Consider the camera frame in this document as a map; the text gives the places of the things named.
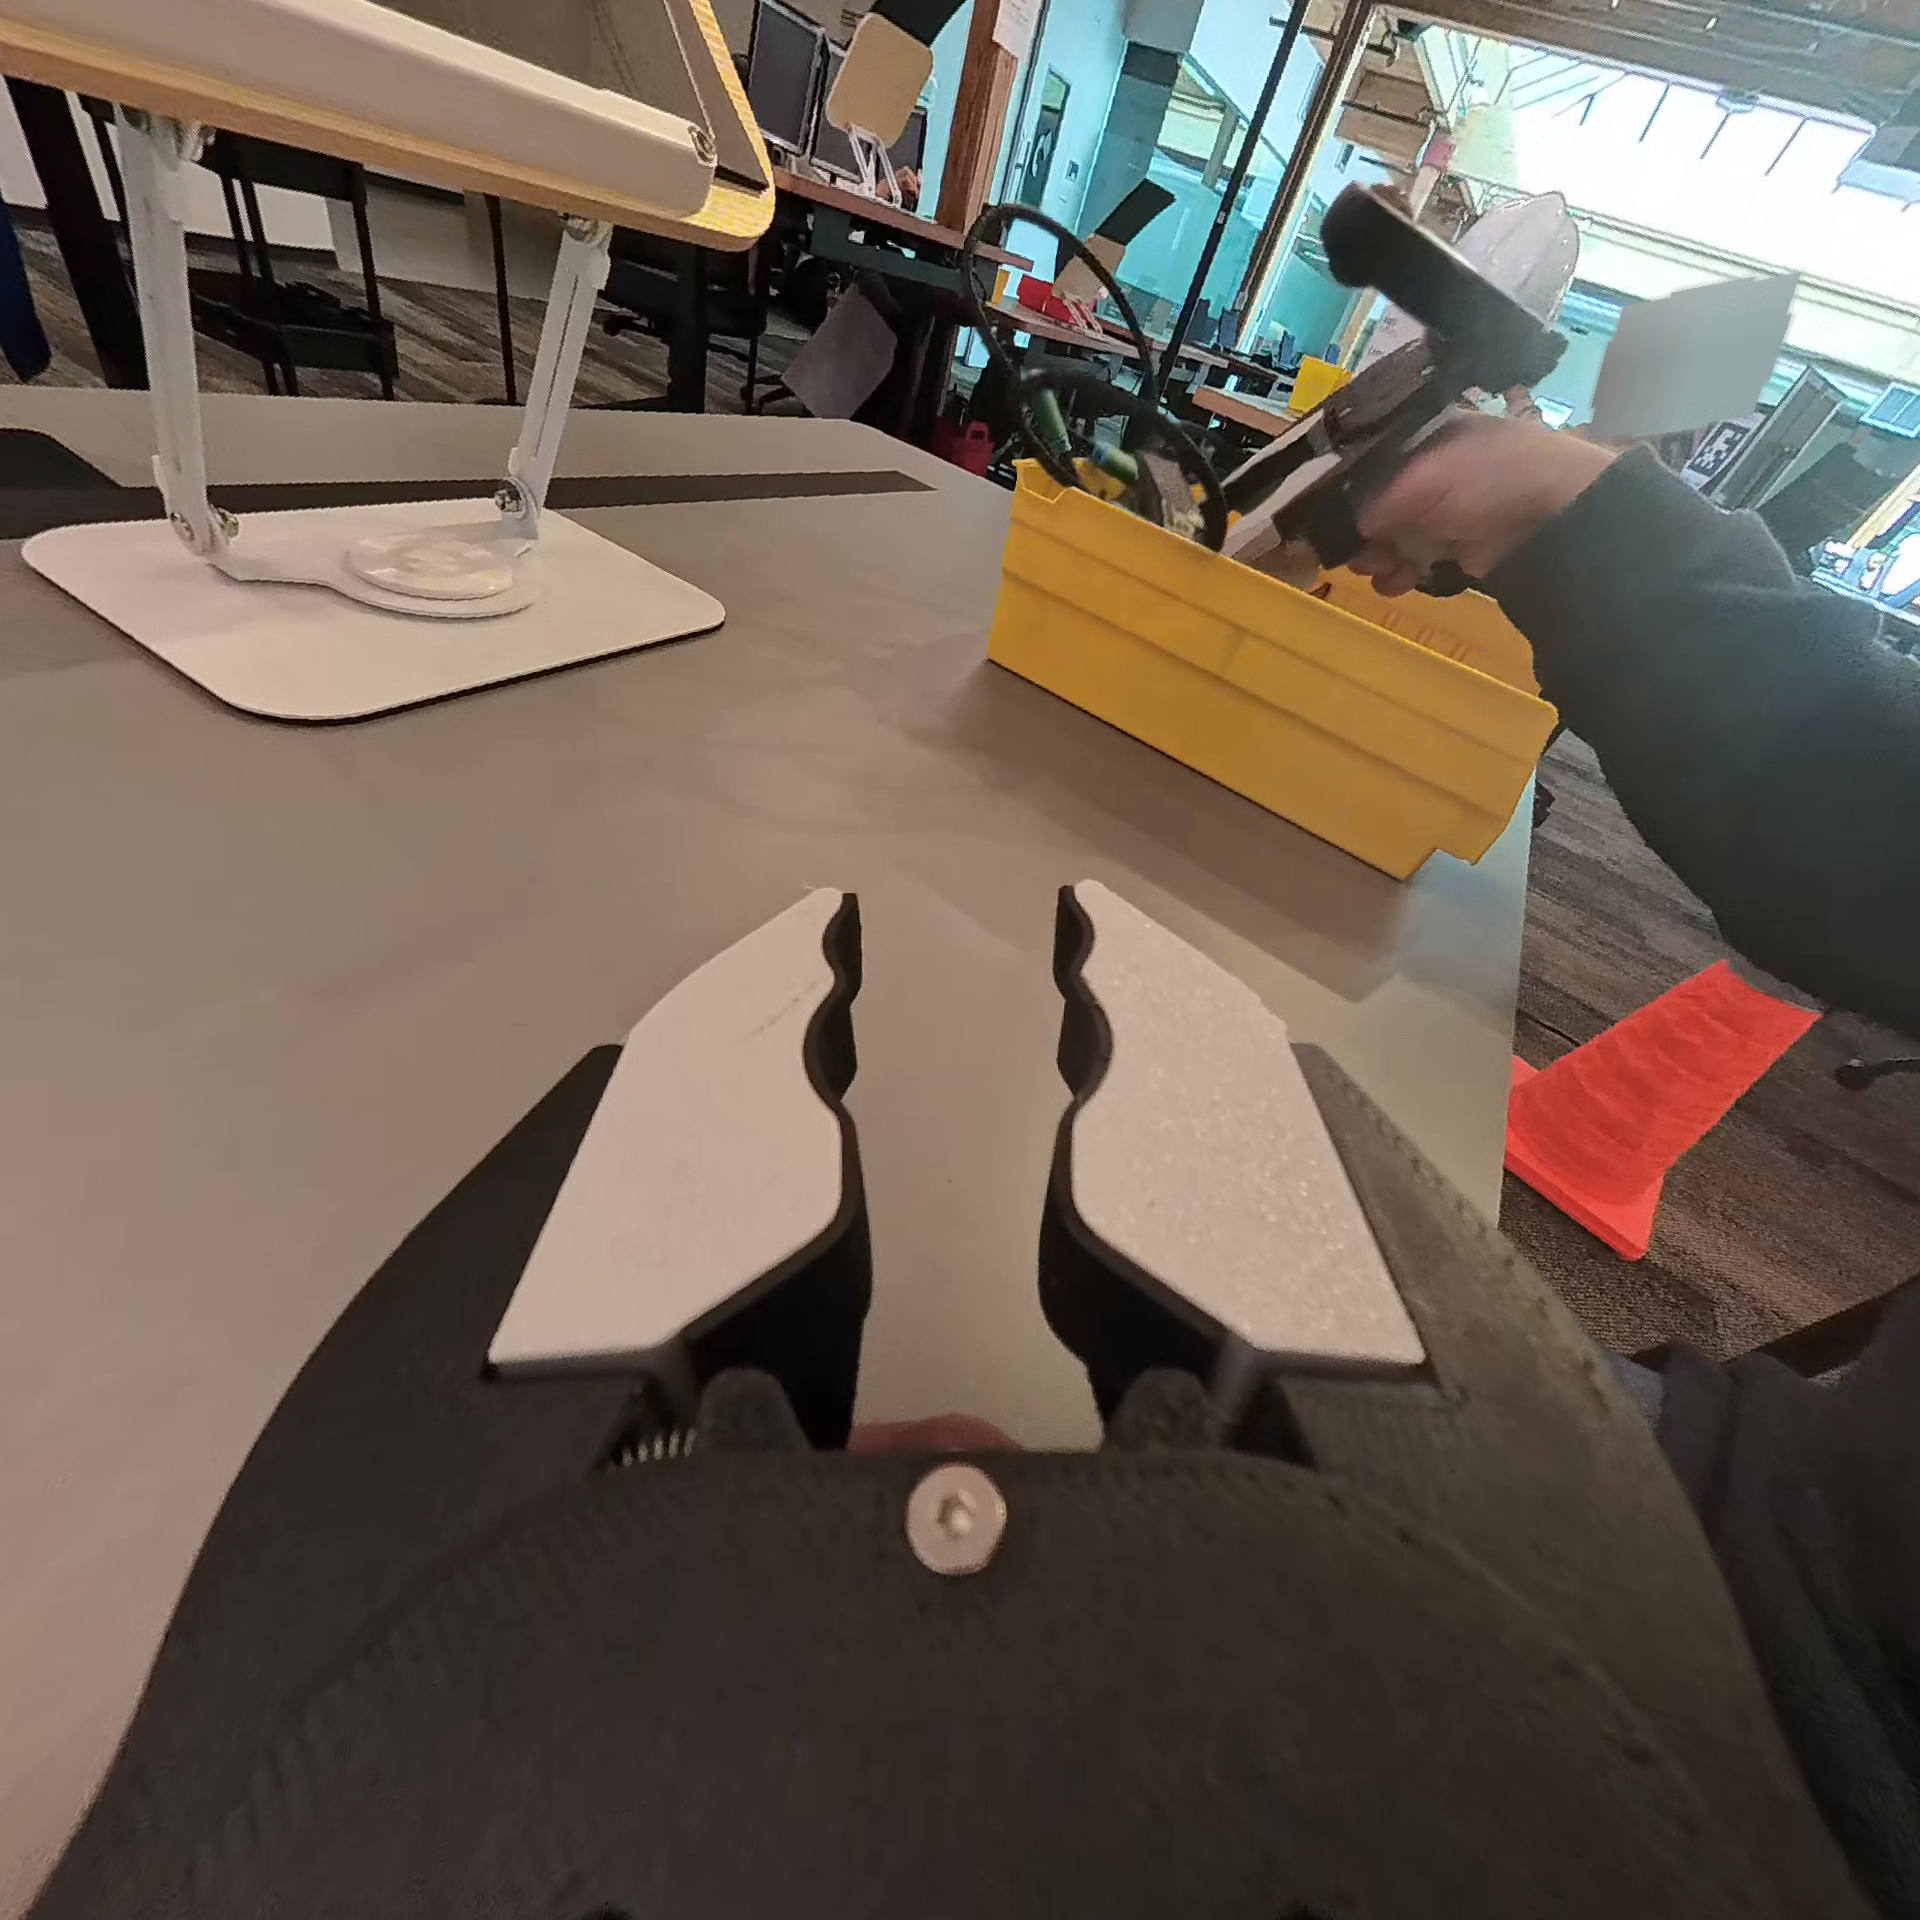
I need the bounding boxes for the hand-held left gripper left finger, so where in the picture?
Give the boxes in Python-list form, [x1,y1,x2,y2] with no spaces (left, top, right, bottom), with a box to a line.
[487,886,876,1412]

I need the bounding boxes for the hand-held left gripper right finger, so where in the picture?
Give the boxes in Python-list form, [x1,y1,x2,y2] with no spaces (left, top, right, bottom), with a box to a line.
[1042,878,1429,1420]

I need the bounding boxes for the yellow plastic bin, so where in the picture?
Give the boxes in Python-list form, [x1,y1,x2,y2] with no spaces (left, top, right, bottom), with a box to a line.
[985,459,1561,882]

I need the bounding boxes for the black switch lead cable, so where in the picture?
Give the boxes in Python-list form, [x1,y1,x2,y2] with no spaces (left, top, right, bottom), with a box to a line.
[959,202,1169,485]

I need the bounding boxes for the person's right hand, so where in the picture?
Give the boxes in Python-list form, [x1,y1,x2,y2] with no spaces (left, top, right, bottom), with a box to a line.
[1343,412,1625,597]

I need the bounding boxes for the white hard hat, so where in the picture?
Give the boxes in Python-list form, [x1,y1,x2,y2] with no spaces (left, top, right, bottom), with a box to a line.
[1448,192,1585,324]

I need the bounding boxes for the black floor pole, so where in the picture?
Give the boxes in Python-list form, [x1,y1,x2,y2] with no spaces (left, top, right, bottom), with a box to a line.
[1187,0,1323,391]

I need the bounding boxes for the orange traffic cone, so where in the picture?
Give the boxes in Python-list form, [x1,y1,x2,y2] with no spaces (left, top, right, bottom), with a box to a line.
[1505,960,1821,1261]

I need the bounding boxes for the wooden pillar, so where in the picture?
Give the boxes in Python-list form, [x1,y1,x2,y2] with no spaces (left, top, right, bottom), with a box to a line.
[933,0,1027,228]

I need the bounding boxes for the white monitor stand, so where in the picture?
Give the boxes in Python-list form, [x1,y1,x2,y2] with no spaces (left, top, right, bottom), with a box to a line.
[24,0,729,724]

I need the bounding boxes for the computer monitor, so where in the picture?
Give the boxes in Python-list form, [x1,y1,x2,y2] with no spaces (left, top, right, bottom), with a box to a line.
[744,0,834,153]

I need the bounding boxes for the person's dark sweater torso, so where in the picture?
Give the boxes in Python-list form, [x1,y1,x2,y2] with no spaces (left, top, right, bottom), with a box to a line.
[1635,1291,1920,1920]

